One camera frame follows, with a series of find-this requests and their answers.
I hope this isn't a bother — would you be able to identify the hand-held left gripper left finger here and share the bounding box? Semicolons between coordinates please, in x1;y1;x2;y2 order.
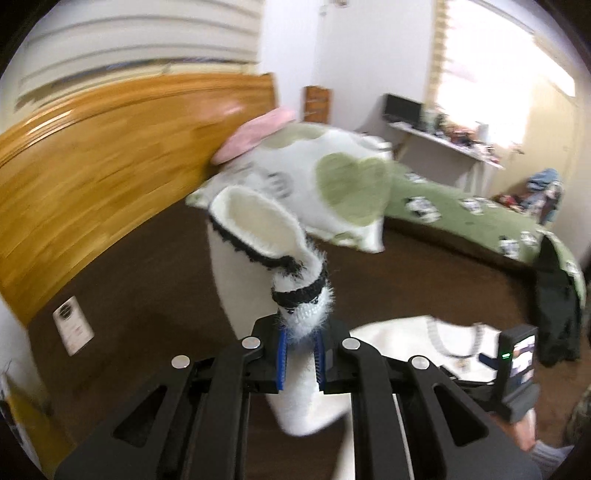
54;316;290;480

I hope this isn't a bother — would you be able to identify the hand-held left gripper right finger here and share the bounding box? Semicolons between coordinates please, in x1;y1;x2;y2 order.
317;318;542;480

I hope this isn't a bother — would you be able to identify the white fuzzy sweater black trim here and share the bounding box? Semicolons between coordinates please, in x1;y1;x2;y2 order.
206;186;504;438

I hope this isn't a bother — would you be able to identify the person's right forearm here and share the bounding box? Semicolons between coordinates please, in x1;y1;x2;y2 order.
490;408;575;468

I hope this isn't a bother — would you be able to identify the pile of clothes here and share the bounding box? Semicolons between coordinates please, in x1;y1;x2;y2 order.
496;168;565;224

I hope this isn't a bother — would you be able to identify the black garment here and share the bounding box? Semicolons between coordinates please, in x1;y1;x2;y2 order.
533;234;583;367

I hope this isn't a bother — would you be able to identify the green printed blanket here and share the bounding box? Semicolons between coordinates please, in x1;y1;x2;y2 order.
383;162;587;301

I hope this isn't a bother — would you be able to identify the white pillow with green hearts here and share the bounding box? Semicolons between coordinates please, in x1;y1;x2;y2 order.
185;121;395;254

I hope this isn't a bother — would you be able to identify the clutter on shelf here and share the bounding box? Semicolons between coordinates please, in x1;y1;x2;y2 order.
422;107;502;162

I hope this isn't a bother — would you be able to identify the pink pillow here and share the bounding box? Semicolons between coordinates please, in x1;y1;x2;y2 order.
211;107;296;165

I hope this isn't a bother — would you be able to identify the wooden headboard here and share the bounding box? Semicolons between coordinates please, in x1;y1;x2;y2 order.
0;72;280;324

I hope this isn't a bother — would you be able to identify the black monitor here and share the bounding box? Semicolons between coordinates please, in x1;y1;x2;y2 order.
382;93;423;124

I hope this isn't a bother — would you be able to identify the white wall shelf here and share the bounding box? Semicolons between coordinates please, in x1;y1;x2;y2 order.
387;121;506;195

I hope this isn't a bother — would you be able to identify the small wooden wall rack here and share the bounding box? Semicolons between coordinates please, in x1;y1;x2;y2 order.
303;86;333;124

